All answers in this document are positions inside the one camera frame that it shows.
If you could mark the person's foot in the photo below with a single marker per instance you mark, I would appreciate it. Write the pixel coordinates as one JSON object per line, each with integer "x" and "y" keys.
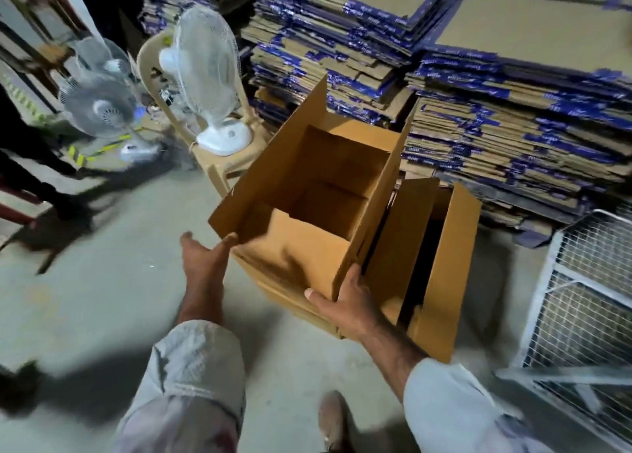
{"x": 71, "y": 209}
{"x": 334, "y": 423}

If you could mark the person's light grey shirt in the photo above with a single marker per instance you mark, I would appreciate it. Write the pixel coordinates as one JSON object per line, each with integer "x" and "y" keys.
{"x": 188, "y": 379}

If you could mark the assembled boxes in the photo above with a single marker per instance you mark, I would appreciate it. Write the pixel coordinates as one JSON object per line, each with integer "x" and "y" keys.
{"x": 444, "y": 270}

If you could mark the person's right hand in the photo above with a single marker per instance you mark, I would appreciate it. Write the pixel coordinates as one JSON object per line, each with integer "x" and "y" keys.
{"x": 351, "y": 310}

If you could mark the person's left forearm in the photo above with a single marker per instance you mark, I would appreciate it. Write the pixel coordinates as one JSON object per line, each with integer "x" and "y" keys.
{"x": 200, "y": 308}

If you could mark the large white table fan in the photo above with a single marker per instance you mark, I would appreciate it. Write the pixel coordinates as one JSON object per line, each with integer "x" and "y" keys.
{"x": 207, "y": 68}

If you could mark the brown cardboard box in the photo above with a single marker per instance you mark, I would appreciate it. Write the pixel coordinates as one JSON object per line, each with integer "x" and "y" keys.
{"x": 341, "y": 161}

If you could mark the beige plastic chair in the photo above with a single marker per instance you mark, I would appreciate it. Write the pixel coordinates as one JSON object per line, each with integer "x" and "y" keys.
{"x": 232, "y": 161}

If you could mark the person's right forearm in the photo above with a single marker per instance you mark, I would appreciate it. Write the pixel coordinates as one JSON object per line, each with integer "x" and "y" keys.
{"x": 395, "y": 354}

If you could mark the person's left foot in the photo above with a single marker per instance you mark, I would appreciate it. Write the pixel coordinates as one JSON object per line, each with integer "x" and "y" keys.
{"x": 334, "y": 423}

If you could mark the person's left hand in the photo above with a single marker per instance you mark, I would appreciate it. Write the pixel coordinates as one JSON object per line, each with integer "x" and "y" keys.
{"x": 205, "y": 265}

